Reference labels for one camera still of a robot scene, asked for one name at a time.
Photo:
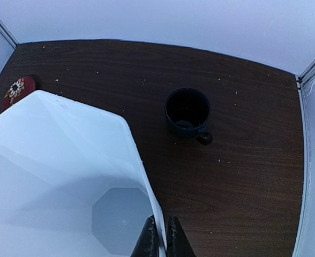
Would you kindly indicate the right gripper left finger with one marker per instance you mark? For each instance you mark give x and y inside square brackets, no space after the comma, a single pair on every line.
[148,242]

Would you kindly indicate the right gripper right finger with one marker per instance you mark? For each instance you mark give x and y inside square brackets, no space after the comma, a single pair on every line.
[177,242]

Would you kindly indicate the white faceted trash bin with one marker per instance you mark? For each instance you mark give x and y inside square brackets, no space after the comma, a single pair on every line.
[72,182]

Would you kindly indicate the dark blue enamel mug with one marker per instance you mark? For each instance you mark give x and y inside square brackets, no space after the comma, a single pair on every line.
[187,112]

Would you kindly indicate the red patterned plate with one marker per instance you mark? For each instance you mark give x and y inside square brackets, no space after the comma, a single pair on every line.
[19,90]

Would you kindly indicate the right aluminium corner post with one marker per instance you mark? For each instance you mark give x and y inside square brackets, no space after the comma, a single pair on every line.
[313,67]

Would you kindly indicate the aluminium corner post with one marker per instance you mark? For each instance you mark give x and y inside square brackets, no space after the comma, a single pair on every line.
[313,67]
[8,35]

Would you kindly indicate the left aluminium corner post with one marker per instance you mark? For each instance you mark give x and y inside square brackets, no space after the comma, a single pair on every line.
[8,35]

